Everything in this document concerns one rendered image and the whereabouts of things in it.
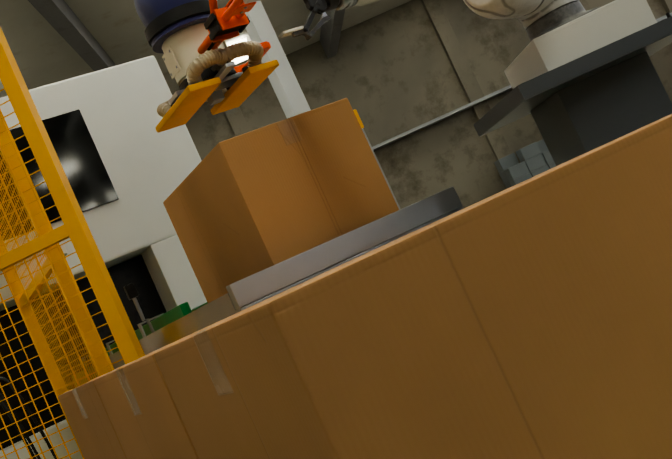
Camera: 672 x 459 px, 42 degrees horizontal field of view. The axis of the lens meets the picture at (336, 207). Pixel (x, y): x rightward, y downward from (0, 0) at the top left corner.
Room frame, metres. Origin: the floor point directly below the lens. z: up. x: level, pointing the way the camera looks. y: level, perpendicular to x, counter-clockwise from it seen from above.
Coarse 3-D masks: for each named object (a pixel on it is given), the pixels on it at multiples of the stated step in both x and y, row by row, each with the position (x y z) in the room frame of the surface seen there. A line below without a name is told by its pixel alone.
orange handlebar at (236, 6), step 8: (232, 0) 2.19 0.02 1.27; (240, 0) 2.16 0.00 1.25; (232, 8) 2.20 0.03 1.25; (240, 8) 2.20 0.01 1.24; (248, 8) 2.23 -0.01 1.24; (224, 16) 2.25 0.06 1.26; (240, 16) 2.28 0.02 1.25; (208, 40) 2.37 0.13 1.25; (200, 48) 2.43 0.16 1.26; (216, 48) 2.46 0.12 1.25; (264, 48) 2.68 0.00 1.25; (240, 56) 2.65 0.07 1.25
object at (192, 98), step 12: (192, 84) 2.32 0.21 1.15; (204, 84) 2.33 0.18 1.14; (216, 84) 2.36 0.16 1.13; (180, 96) 2.37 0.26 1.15; (192, 96) 2.37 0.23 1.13; (204, 96) 2.42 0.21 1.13; (180, 108) 2.44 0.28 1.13; (192, 108) 2.50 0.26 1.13; (168, 120) 2.51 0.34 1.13; (180, 120) 2.57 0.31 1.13
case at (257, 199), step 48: (240, 144) 2.19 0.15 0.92; (288, 144) 2.25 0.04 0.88; (336, 144) 2.31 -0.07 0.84; (192, 192) 2.45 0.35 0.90; (240, 192) 2.17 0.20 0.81; (288, 192) 2.22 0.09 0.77; (336, 192) 2.28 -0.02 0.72; (384, 192) 2.35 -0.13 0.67; (192, 240) 2.60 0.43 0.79; (240, 240) 2.29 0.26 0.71; (288, 240) 2.20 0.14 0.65
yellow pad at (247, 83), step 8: (264, 64) 2.43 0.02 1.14; (272, 64) 2.44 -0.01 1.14; (248, 72) 2.41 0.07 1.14; (256, 72) 2.42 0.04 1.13; (264, 72) 2.46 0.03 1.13; (240, 80) 2.47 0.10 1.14; (248, 80) 2.47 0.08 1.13; (256, 80) 2.51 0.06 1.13; (232, 88) 2.52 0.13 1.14; (240, 88) 2.52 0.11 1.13; (248, 88) 2.56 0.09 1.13; (232, 96) 2.57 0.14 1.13; (240, 96) 2.62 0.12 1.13; (248, 96) 2.66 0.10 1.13; (216, 104) 2.65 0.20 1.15; (224, 104) 2.63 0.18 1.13; (232, 104) 2.67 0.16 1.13; (240, 104) 2.72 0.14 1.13; (216, 112) 2.68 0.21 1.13
